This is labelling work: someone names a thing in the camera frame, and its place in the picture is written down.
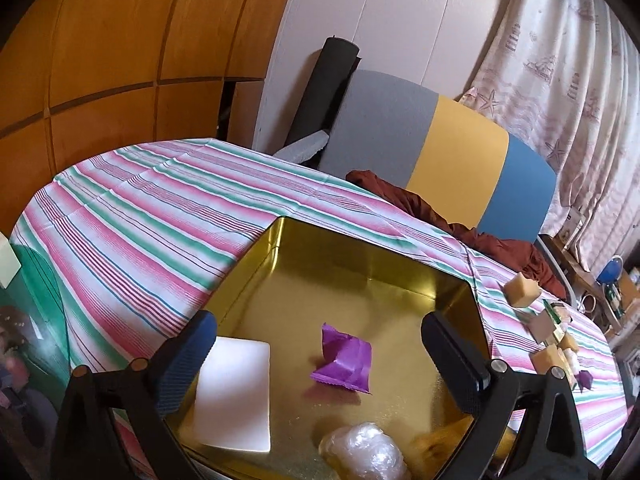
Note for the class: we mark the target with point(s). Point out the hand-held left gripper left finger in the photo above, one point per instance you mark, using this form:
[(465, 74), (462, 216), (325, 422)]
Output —
[(186, 360)]

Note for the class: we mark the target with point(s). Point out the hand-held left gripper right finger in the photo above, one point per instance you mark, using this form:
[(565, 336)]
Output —
[(452, 360)]

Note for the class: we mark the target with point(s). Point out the large yellow sponge block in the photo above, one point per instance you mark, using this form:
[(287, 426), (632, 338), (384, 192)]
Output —
[(522, 290)]

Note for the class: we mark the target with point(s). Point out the gold tin box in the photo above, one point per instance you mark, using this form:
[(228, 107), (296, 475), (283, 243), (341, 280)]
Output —
[(350, 285)]

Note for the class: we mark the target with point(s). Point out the beige grey block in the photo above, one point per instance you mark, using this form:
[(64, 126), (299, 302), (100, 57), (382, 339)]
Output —
[(542, 327)]

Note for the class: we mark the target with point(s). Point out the purple foil packet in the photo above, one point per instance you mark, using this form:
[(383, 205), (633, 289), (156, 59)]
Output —
[(345, 357)]

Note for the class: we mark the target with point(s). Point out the green white packet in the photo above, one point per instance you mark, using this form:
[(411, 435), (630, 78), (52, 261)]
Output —
[(556, 311)]

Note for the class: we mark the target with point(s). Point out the small yellow sponge piece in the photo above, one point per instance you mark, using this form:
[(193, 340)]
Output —
[(568, 342)]

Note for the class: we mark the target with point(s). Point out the small white packet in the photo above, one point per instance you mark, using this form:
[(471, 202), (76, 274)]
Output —
[(575, 362)]

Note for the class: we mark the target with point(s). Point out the striped tablecloth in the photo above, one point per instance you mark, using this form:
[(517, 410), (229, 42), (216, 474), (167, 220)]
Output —
[(150, 240)]

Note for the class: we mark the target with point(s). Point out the clear plastic wrap ball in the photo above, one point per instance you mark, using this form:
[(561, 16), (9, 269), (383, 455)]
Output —
[(365, 452)]

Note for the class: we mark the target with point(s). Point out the small purple packet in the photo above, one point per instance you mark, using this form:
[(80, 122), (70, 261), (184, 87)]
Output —
[(585, 381)]

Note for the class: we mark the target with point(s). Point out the wooden desk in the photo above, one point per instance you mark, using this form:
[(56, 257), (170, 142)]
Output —
[(575, 265)]

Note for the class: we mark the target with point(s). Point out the red-brown cloth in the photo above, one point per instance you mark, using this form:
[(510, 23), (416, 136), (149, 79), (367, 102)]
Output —
[(425, 205)]

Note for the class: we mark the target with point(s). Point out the green printed poster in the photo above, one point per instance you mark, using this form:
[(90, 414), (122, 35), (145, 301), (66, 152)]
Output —
[(30, 335)]

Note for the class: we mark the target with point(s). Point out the white cardboard box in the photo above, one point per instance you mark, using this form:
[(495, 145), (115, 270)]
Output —
[(572, 225)]

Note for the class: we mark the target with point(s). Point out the grey yellow blue chair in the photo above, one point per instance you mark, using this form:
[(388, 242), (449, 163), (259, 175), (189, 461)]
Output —
[(465, 160)]

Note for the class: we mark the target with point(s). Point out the pale yellow note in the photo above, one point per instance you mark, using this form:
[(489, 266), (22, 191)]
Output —
[(7, 260)]

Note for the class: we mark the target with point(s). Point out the grey foam slab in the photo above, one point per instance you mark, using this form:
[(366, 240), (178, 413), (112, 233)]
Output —
[(305, 147)]

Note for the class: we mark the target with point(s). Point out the printed beige curtain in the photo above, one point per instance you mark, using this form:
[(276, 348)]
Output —
[(565, 85)]

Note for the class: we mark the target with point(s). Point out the black rolled mat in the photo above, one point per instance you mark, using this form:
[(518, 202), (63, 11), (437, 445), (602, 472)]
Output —
[(325, 90)]

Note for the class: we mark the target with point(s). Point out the wooden wardrobe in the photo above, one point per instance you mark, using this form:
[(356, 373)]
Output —
[(125, 35)]

